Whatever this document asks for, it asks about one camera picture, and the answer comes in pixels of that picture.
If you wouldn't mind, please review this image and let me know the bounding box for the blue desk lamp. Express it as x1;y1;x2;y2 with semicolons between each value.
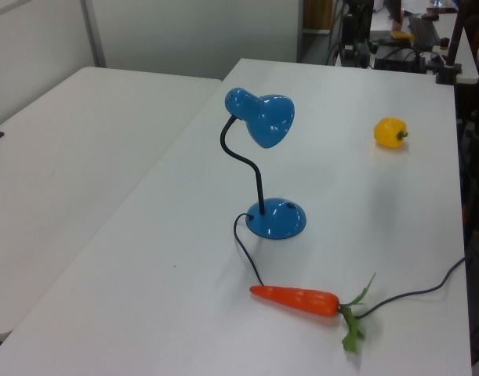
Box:
219;87;308;240

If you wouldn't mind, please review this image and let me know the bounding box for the white background desk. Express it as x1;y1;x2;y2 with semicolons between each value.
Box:
368;10;479;85

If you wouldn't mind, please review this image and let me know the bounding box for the orange toy carrot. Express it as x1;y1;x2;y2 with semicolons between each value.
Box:
249;272;378;354

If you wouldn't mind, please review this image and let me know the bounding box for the yellow toy bell pepper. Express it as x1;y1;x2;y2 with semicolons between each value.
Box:
372;117;410;150

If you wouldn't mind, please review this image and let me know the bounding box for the white side table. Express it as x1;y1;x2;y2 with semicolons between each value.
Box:
0;66;225;342

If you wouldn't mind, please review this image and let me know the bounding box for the black electronics box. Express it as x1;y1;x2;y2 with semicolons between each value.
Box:
373;45;427;74

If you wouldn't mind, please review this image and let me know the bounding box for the black keyboard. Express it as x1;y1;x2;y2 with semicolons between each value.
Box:
406;15;443;46

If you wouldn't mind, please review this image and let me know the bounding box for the black pole with clamp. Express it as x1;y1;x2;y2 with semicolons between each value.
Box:
434;0;470;85

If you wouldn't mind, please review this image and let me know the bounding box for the dark lamp power cable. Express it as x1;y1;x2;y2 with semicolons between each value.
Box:
233;212;467;319

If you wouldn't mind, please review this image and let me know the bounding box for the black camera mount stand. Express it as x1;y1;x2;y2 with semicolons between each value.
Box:
338;0;376;70

